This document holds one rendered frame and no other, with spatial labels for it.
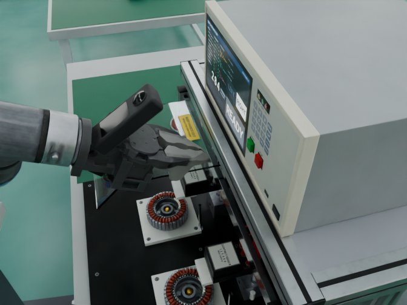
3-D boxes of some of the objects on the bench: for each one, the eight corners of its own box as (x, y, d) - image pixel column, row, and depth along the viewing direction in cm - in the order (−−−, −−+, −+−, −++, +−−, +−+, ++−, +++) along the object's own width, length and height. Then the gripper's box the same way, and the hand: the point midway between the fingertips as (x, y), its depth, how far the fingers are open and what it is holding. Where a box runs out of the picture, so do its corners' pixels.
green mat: (77, 183, 117) (77, 183, 117) (71, 80, 160) (71, 80, 160) (349, 131, 136) (349, 131, 136) (278, 51, 179) (278, 50, 179)
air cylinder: (213, 218, 105) (214, 206, 101) (206, 198, 110) (206, 185, 106) (231, 215, 106) (232, 201, 102) (222, 195, 111) (223, 181, 107)
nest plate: (163, 341, 81) (163, 338, 80) (151, 278, 92) (151, 275, 91) (231, 322, 84) (231, 319, 83) (211, 263, 95) (211, 260, 94)
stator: (170, 327, 82) (169, 319, 79) (160, 281, 90) (158, 272, 87) (220, 313, 84) (220, 305, 82) (206, 269, 92) (206, 261, 89)
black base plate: (100, 434, 71) (98, 431, 69) (83, 187, 116) (82, 181, 115) (328, 360, 80) (330, 357, 79) (231, 158, 125) (231, 153, 124)
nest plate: (145, 246, 98) (145, 244, 97) (136, 203, 109) (135, 200, 108) (201, 233, 101) (201, 230, 100) (188, 192, 112) (188, 189, 111)
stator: (154, 237, 99) (153, 229, 96) (142, 206, 106) (140, 198, 104) (194, 223, 102) (194, 214, 99) (179, 194, 109) (178, 185, 107)
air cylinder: (243, 301, 87) (245, 288, 84) (233, 272, 93) (234, 259, 89) (264, 295, 88) (267, 283, 85) (252, 267, 94) (254, 255, 90)
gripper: (67, 147, 61) (186, 166, 71) (68, 189, 54) (199, 202, 64) (81, 103, 56) (206, 130, 66) (84, 143, 50) (221, 166, 60)
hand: (203, 152), depth 63 cm, fingers closed
